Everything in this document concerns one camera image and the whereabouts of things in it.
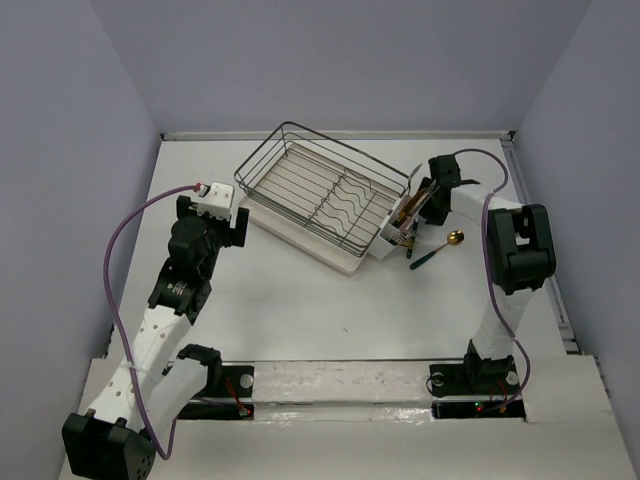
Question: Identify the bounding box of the silver knife dark handle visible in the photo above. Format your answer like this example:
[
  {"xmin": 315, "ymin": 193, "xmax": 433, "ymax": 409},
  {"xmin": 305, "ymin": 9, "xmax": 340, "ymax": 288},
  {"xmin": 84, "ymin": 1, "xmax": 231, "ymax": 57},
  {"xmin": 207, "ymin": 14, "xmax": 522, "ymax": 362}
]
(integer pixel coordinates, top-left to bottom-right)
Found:
[{"xmin": 404, "ymin": 180, "xmax": 439, "ymax": 218}]

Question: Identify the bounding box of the gold spoon green handle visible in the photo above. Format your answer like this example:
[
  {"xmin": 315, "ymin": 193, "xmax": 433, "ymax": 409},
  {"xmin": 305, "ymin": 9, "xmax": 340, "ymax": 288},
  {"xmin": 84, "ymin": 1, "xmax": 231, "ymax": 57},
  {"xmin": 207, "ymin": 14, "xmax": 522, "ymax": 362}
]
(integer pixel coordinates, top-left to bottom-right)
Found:
[{"xmin": 409, "ymin": 230, "xmax": 465, "ymax": 270}]

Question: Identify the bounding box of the silver fork teal handle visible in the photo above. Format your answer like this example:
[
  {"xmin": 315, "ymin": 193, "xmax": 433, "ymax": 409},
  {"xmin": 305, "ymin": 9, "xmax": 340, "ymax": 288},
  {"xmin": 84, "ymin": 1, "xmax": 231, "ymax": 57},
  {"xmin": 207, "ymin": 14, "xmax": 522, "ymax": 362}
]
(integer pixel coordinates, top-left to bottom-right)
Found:
[{"xmin": 391, "ymin": 227, "xmax": 420, "ymax": 259}]

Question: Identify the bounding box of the gold knife green handle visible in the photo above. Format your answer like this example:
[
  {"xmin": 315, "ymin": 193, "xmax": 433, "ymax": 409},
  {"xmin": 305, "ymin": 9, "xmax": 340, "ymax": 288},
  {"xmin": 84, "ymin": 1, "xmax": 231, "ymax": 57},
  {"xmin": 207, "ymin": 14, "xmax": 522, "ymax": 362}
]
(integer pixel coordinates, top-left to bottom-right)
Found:
[{"xmin": 396, "ymin": 189, "xmax": 427, "ymax": 224}]

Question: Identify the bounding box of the silver spoon pink handle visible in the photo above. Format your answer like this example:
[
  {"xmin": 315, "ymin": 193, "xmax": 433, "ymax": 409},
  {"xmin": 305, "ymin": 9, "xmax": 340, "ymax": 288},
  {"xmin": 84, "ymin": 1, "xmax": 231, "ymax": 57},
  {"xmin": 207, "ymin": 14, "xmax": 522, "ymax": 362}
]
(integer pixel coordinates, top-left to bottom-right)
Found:
[{"xmin": 397, "ymin": 163, "xmax": 422, "ymax": 225}]

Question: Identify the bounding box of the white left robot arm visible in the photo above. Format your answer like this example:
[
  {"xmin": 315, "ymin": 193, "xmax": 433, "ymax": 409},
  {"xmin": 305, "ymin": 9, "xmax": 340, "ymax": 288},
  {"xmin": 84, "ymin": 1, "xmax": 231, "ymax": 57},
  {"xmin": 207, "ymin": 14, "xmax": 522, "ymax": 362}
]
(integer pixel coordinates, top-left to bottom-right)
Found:
[{"xmin": 62, "ymin": 183, "xmax": 249, "ymax": 479}]

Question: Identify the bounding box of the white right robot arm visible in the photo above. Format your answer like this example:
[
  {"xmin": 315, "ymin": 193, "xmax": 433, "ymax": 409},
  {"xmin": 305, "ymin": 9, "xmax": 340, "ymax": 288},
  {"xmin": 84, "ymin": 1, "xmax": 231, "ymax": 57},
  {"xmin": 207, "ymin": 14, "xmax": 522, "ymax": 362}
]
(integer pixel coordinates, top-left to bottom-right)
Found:
[{"xmin": 420, "ymin": 148, "xmax": 556, "ymax": 392}]

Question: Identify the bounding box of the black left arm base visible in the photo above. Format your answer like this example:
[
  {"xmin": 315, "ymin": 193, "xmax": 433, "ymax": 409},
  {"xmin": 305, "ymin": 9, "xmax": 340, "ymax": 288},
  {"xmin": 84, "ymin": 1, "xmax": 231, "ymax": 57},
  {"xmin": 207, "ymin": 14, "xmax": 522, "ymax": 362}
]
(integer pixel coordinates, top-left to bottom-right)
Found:
[{"xmin": 178, "ymin": 364, "xmax": 255, "ymax": 421}]

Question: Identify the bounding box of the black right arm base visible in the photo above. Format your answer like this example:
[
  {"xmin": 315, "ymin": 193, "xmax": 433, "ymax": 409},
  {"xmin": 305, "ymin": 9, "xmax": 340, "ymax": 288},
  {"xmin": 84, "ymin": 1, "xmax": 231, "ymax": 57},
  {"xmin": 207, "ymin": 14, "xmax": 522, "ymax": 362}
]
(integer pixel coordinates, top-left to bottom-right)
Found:
[{"xmin": 425, "ymin": 350, "xmax": 526, "ymax": 420}]

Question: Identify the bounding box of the white cutlery holder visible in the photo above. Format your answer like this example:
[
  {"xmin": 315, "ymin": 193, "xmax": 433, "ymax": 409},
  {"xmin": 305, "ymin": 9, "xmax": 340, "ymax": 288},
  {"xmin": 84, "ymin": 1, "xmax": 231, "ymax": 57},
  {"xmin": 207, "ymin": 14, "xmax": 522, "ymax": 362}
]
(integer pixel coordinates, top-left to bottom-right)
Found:
[{"xmin": 368, "ymin": 195, "xmax": 417, "ymax": 259}]

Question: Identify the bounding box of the cream drip tray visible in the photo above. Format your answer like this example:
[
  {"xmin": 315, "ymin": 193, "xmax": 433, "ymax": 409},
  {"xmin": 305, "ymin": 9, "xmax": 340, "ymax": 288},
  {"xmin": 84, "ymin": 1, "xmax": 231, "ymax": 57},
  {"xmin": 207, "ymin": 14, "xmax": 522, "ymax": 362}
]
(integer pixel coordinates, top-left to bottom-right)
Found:
[{"xmin": 236, "ymin": 142, "xmax": 401, "ymax": 275}]

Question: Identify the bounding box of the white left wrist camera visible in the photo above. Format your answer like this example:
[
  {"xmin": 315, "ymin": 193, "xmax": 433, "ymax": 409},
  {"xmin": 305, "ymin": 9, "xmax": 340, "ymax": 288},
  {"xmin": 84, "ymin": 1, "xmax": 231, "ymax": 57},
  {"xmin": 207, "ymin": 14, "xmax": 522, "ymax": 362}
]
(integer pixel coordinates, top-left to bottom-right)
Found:
[{"xmin": 193, "ymin": 182, "xmax": 235, "ymax": 221}]

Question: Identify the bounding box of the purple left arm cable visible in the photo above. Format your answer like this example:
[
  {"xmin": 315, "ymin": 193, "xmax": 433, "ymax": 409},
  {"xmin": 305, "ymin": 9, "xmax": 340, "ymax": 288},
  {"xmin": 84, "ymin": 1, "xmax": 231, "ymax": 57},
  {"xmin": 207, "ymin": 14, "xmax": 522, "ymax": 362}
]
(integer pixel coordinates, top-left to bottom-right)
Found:
[{"xmin": 102, "ymin": 183, "xmax": 201, "ymax": 460}]

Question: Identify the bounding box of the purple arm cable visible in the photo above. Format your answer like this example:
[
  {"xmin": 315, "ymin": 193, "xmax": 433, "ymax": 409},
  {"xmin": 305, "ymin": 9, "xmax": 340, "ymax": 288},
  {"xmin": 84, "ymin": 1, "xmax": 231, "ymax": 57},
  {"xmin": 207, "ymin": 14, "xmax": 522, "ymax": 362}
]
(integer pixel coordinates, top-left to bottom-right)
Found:
[
  {"xmin": 454, "ymin": 147, "xmax": 531, "ymax": 411},
  {"xmin": 102, "ymin": 183, "xmax": 201, "ymax": 460}
]

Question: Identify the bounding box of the grey wire dish rack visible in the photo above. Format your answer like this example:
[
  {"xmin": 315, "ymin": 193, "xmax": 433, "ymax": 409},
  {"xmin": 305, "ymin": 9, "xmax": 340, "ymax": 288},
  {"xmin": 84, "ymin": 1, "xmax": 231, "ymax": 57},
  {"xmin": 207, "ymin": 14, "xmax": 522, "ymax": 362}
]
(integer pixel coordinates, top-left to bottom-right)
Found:
[{"xmin": 234, "ymin": 121, "xmax": 411, "ymax": 258}]

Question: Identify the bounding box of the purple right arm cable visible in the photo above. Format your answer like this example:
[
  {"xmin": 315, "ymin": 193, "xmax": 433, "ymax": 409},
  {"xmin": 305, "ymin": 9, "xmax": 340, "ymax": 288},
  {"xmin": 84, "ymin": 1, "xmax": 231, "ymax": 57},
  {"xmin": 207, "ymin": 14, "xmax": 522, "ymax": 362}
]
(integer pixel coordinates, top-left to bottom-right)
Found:
[{"xmin": 454, "ymin": 147, "xmax": 531, "ymax": 411}]

